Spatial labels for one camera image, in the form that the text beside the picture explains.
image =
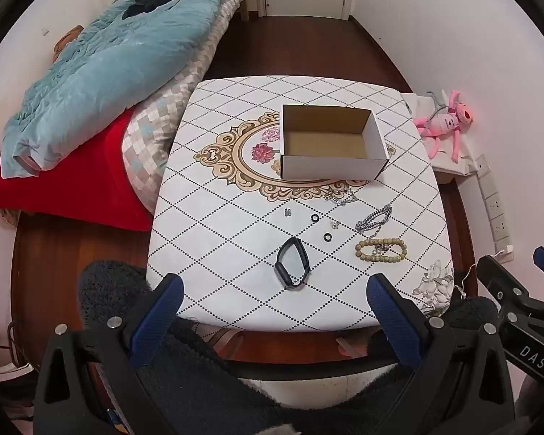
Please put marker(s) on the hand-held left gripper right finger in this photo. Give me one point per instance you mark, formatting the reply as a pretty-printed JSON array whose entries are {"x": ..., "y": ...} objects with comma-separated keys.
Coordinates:
[{"x": 392, "y": 321}]

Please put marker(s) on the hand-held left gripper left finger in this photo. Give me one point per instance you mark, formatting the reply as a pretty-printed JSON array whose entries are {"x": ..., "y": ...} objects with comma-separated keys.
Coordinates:
[{"x": 159, "y": 315}]

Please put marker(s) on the white power strip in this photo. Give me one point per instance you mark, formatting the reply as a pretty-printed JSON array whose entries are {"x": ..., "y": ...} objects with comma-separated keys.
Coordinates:
[{"x": 496, "y": 217}]

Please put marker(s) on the small silver charm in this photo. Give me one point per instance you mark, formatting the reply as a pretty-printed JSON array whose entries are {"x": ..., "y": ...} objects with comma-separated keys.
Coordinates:
[{"x": 381, "y": 249}]

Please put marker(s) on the dark fuzzy trousers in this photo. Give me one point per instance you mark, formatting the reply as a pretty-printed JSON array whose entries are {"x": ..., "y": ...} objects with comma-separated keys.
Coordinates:
[{"x": 208, "y": 385}]

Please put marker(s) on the white diamond-pattern tablecloth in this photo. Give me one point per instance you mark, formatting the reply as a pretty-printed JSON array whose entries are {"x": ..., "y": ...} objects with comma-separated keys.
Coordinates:
[{"x": 235, "y": 253}]

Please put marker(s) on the black curved bar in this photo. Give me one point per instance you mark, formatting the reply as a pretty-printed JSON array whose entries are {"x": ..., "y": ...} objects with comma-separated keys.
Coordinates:
[{"x": 299, "y": 373}]

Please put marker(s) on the white bedside cabinet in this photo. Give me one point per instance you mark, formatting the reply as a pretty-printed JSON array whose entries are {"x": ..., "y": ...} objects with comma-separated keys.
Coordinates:
[{"x": 453, "y": 166}]

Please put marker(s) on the black wristband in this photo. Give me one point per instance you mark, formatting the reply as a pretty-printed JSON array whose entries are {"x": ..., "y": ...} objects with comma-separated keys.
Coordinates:
[{"x": 282, "y": 275}]

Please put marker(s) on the pink plush toy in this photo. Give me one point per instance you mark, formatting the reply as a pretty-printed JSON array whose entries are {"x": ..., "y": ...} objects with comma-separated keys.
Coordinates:
[{"x": 444, "y": 124}]

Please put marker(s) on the red blanket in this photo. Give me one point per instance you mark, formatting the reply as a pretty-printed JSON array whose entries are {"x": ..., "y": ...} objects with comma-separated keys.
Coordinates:
[{"x": 72, "y": 181}]

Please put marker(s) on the open cardboard box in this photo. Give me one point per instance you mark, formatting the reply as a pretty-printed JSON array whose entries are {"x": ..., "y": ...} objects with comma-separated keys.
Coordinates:
[{"x": 326, "y": 167}]

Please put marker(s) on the checkered quilt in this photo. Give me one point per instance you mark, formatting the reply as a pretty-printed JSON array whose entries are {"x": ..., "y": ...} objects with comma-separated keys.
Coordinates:
[{"x": 149, "y": 145}]

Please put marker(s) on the light blue blanket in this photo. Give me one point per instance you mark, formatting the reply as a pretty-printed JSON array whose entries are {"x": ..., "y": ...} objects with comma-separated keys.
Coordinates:
[{"x": 118, "y": 68}]

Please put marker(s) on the brown object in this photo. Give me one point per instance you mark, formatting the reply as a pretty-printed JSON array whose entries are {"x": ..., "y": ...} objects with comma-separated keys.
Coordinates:
[{"x": 68, "y": 38}]

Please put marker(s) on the wooden bed leg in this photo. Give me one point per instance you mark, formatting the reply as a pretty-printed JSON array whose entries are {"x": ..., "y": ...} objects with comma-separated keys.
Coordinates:
[{"x": 245, "y": 9}]

